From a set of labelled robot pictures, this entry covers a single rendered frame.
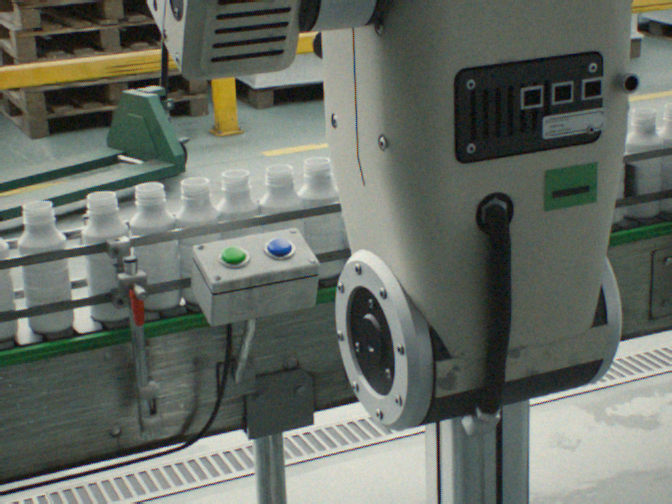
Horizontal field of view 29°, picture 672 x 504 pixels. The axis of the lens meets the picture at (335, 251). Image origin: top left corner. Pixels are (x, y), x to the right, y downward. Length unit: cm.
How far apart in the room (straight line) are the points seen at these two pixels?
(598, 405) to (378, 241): 271
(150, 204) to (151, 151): 438
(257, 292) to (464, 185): 60
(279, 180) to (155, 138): 431
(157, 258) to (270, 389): 24
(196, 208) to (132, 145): 449
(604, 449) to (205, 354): 194
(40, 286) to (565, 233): 80
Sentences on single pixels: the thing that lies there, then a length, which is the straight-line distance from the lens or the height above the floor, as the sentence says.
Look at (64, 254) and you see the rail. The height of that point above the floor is 111.
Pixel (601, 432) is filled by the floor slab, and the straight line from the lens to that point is 362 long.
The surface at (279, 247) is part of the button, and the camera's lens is 160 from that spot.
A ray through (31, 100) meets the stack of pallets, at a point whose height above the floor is 21.
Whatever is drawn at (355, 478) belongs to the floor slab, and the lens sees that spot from 339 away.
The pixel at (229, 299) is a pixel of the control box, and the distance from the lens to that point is 158.
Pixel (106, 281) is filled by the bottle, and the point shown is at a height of 106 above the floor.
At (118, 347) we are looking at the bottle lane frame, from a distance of 171.
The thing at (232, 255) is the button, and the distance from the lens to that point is 158.
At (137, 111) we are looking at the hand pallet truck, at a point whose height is 32.
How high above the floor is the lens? 163
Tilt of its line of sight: 19 degrees down
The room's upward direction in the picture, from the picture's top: 2 degrees counter-clockwise
